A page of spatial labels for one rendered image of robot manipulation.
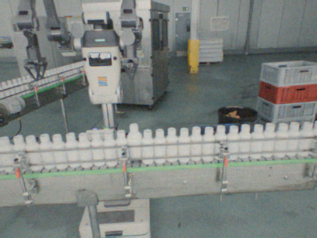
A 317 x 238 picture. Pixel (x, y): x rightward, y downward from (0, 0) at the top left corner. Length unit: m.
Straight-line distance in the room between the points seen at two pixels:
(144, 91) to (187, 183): 3.74
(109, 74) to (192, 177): 0.86
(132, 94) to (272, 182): 3.92
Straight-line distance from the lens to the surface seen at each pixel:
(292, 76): 3.32
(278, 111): 3.36
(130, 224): 1.95
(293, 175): 1.39
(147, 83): 4.77
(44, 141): 1.21
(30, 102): 2.79
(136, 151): 1.13
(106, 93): 1.66
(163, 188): 1.23
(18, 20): 1.26
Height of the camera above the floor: 1.62
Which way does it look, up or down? 22 degrees down
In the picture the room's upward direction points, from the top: 2 degrees counter-clockwise
